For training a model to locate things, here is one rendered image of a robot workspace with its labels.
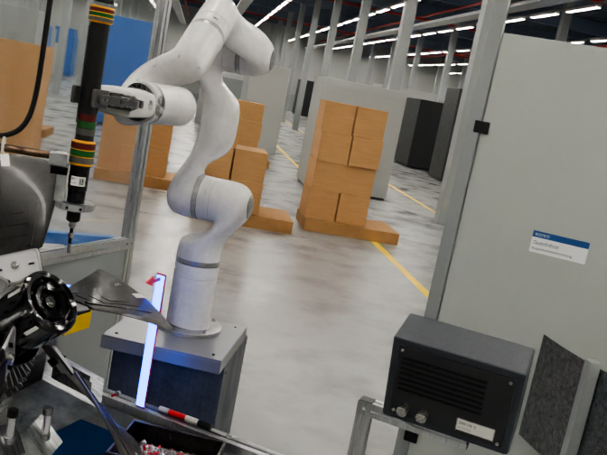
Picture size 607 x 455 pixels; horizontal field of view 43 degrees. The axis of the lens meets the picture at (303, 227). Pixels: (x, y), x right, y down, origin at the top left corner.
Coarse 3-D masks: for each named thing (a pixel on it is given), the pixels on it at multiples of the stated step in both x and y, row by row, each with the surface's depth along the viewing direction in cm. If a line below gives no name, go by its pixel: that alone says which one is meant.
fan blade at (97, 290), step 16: (96, 272) 170; (80, 288) 159; (96, 288) 161; (112, 288) 165; (128, 288) 169; (96, 304) 150; (112, 304) 155; (128, 304) 160; (144, 304) 166; (144, 320) 157; (160, 320) 163
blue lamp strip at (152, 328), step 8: (160, 288) 178; (160, 296) 179; (160, 304) 179; (152, 328) 180; (152, 336) 180; (152, 344) 181; (152, 352) 181; (144, 360) 182; (144, 368) 182; (144, 376) 182; (144, 384) 183; (144, 392) 183; (136, 400) 184; (144, 400) 183
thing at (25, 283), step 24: (24, 288) 131; (48, 288) 136; (0, 312) 132; (24, 312) 130; (48, 312) 134; (72, 312) 138; (0, 336) 135; (24, 336) 132; (48, 336) 133; (24, 360) 139
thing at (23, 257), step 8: (32, 248) 143; (0, 256) 142; (8, 256) 142; (16, 256) 142; (24, 256) 142; (32, 256) 142; (40, 256) 143; (0, 264) 141; (8, 264) 141; (24, 264) 141; (40, 264) 142; (0, 272) 140; (8, 272) 140; (16, 272) 140; (24, 272) 140; (32, 272) 141; (16, 280) 139
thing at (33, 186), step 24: (0, 168) 151; (24, 168) 153; (48, 168) 156; (0, 192) 147; (24, 192) 149; (48, 192) 151; (0, 216) 145; (24, 216) 146; (48, 216) 148; (0, 240) 142; (24, 240) 143
